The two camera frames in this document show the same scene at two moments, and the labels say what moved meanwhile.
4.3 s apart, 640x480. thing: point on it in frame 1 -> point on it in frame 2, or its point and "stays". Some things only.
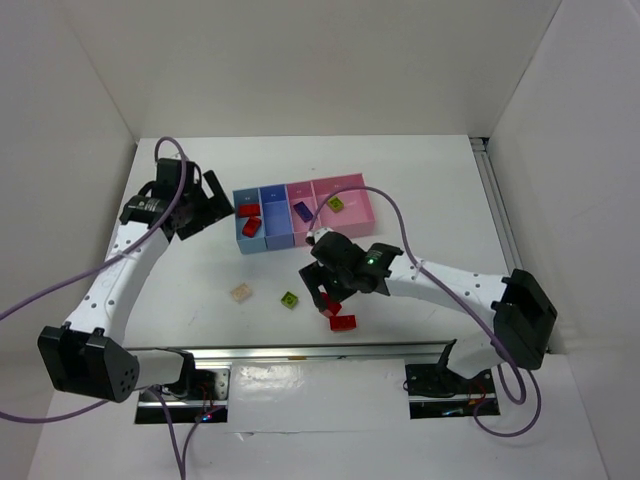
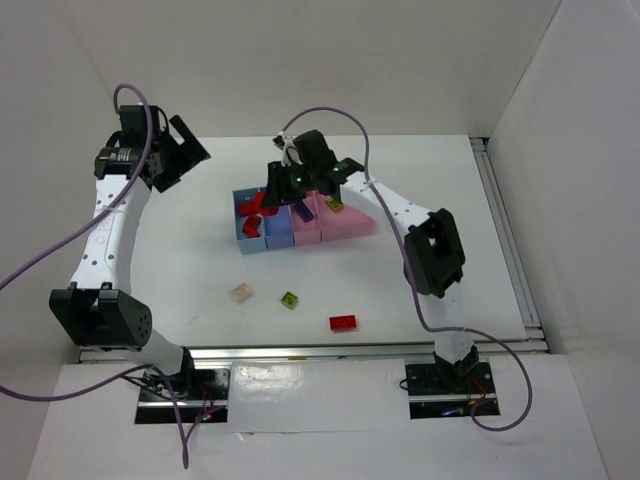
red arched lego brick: [331, 308] -> [258, 203]
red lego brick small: [246, 210] stays
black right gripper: [316, 281] -> [282, 185]
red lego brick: [251, 226] stays
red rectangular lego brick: [342, 322] stays
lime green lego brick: [336, 204] stays
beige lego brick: [241, 293] stays
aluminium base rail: [219, 355] stays
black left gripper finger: [220, 199] -> [190, 140]
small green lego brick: [289, 299] stays
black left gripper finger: [205, 222] -> [176, 175]
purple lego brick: [303, 211] stays
